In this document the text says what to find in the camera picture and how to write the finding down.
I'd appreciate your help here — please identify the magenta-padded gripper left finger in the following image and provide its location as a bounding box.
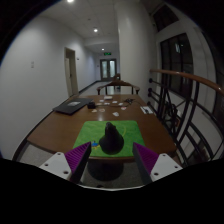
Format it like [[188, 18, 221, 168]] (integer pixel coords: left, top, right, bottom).
[[39, 141, 93, 184]]

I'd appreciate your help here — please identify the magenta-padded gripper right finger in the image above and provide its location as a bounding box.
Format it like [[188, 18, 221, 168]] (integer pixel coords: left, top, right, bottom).
[[132, 141, 183, 185]]

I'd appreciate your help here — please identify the black computer mouse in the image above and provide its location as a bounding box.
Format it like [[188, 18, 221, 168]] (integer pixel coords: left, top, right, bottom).
[[98, 121, 125, 156]]

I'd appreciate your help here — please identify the green mouse pad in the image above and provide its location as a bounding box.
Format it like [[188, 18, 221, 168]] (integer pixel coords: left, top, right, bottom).
[[72, 120, 146, 159]]

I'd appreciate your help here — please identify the white printed booklet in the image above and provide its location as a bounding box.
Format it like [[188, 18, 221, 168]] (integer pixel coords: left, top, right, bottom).
[[139, 105, 154, 115]]

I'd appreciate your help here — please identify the dark grey closed laptop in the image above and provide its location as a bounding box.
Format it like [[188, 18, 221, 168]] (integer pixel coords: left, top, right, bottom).
[[52, 97, 94, 116]]

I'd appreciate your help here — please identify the wood-topped black metal railing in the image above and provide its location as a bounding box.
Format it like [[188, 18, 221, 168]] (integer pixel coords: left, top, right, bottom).
[[148, 68, 224, 164]]

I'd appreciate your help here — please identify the wooden armchair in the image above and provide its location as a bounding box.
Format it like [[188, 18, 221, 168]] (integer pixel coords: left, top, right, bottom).
[[96, 79, 141, 96]]

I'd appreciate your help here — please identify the pale side door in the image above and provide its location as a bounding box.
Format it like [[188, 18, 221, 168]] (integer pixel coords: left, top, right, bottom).
[[64, 47, 80, 98]]

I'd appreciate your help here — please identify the tall dark window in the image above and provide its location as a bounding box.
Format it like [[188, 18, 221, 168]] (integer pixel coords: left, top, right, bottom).
[[159, 32, 195, 99]]

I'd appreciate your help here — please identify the glazed double door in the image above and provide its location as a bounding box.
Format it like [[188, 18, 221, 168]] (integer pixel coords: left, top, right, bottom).
[[99, 58, 118, 82]]

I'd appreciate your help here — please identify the small dark transom window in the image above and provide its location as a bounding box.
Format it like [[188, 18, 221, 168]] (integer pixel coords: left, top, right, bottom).
[[151, 3, 179, 33]]

